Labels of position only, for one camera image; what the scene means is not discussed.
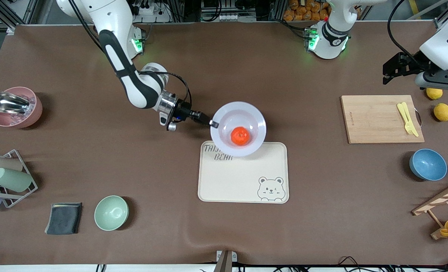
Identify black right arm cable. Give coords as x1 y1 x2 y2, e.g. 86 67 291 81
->
141 71 192 111

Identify metal scoop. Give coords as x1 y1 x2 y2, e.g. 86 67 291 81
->
0 91 31 115

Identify cream bear print tray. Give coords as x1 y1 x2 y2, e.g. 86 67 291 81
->
198 141 289 204

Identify white power strip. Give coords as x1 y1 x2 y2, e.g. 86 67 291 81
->
131 0 171 23

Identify mint green bowl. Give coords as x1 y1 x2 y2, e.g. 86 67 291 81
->
94 195 129 231

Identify wooden cutting board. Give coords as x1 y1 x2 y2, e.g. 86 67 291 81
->
341 95 425 144

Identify grey wire cup rack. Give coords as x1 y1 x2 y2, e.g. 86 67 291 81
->
0 149 39 209

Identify pink bowl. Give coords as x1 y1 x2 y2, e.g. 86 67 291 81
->
0 87 43 129

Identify blue bowl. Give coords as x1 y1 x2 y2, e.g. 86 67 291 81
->
409 149 448 181

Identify wooden mug rack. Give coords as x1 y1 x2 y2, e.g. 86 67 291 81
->
412 178 448 240

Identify metal table clamp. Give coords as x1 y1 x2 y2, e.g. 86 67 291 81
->
213 250 238 272

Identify lavender round plate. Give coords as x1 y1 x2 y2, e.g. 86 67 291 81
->
210 101 267 158

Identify dark grey folded cloth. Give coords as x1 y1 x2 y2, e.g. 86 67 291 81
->
45 202 82 235

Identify brown table cover mat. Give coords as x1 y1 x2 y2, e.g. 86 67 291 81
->
0 21 448 266

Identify orange fruit pile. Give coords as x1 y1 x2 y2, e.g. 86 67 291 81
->
283 0 332 22

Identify beige cup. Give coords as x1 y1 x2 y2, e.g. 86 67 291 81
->
0 157 23 174

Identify sage green cup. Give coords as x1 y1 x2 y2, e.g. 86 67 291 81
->
0 168 33 193

